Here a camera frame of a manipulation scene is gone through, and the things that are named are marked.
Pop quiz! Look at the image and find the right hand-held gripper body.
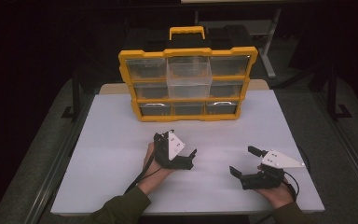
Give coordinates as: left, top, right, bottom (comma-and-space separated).
241, 148, 306, 190

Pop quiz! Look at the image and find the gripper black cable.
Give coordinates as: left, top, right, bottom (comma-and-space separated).
124, 152, 164, 195
282, 171, 301, 202

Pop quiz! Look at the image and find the black metal stand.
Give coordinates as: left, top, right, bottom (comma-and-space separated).
61, 68, 82, 120
326, 62, 352, 120

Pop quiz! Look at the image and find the metal frame rail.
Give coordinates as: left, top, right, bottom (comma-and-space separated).
311, 92, 358, 200
24, 92, 96, 224

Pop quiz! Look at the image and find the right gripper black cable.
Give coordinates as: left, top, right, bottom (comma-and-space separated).
282, 171, 301, 202

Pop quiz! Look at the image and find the yellow black organizer cabinet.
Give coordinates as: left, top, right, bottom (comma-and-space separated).
117, 25, 259, 123

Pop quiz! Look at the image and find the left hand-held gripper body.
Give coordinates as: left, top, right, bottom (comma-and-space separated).
153, 132, 196, 171

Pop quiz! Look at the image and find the grid of clear drawers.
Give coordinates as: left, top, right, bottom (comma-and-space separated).
124, 55, 251, 117

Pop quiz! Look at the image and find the person's left hand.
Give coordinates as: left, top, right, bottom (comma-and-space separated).
136, 142, 175, 197

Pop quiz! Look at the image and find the plain clear plastic drawer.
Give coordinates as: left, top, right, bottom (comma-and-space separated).
166, 56, 213, 100

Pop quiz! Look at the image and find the person's right hand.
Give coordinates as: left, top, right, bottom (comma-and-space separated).
255, 183, 296, 210

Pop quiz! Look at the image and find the white desk with metal legs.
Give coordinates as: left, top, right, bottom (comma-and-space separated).
195, 7, 283, 79

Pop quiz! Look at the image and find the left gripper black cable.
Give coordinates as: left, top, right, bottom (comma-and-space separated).
124, 152, 164, 195

